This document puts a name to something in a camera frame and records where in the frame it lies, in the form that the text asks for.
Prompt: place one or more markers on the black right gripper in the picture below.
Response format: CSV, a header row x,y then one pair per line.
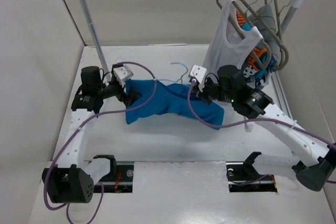
x,y
202,95

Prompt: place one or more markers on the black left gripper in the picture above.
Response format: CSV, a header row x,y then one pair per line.
x,y
131,96

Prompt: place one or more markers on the blue t shirt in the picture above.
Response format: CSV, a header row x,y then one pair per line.
x,y
170,99

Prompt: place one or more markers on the light blue wire hanger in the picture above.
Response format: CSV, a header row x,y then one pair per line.
x,y
180,79

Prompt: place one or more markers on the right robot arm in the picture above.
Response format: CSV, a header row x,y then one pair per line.
x,y
313,158

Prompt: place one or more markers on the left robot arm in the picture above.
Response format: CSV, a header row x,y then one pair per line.
x,y
71,179

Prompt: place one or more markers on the grey velvet hanger front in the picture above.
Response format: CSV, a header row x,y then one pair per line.
x,y
232,43

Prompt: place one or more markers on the grey velvet hanger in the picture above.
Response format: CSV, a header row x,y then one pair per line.
x,y
284,54
232,43
278,13

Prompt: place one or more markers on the grey velvet hanger middle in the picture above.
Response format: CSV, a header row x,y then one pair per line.
x,y
284,54

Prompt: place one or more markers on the grey velvet hanger rear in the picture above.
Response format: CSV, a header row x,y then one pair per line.
x,y
278,13

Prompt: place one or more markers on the orange blue patterned garment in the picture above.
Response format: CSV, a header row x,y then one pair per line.
x,y
254,75

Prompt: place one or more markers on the white mesh tank top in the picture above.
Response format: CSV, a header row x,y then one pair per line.
x,y
210,62

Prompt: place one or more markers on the grey garment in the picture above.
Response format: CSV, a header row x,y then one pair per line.
x,y
267,16

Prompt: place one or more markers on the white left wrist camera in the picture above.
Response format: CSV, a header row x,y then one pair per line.
x,y
122,73

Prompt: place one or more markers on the aluminium rail right side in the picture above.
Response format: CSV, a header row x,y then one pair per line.
x,y
280,94

